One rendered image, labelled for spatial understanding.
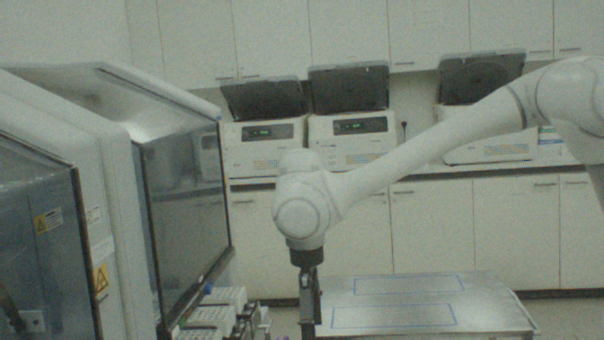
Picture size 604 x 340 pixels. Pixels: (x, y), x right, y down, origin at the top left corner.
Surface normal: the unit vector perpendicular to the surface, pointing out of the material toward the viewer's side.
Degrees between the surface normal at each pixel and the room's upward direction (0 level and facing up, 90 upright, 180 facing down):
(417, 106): 90
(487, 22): 90
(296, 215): 93
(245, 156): 90
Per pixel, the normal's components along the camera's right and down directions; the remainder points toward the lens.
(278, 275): -0.11, 0.17
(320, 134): -0.13, -0.36
